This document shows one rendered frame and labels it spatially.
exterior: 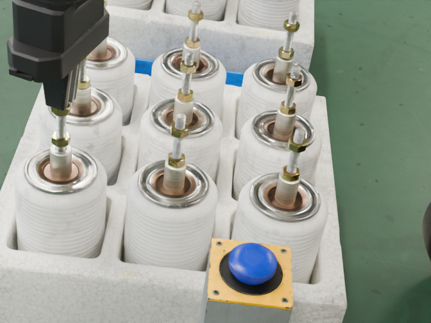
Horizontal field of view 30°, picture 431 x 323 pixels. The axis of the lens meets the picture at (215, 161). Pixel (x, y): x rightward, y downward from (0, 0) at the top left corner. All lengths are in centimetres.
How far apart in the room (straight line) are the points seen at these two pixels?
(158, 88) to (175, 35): 27
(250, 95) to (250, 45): 26
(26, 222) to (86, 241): 7
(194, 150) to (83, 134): 13
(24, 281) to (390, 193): 65
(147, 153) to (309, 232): 22
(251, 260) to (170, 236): 18
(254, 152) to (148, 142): 12
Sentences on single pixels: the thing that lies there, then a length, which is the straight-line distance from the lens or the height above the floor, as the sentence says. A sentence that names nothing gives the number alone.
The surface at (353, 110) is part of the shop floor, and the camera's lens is 146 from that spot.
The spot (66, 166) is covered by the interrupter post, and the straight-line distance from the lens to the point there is 84.
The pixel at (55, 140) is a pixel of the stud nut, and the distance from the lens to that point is 82.
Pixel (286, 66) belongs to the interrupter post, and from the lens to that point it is 102.
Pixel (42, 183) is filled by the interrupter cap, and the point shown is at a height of 25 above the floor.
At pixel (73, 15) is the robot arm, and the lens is 71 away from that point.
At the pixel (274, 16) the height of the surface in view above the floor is 20.
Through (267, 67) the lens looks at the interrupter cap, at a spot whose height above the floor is 25.
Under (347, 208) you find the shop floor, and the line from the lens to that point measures 125.
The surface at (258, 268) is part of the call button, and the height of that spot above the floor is 33.
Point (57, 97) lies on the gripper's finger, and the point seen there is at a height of 35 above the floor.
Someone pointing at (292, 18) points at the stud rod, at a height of 34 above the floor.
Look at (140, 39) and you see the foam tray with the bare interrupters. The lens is 129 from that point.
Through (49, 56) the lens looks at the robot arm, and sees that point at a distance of 71.
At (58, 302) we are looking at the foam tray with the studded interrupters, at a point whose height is 13.
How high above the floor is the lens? 80
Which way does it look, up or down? 39 degrees down
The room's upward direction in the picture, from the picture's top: 9 degrees clockwise
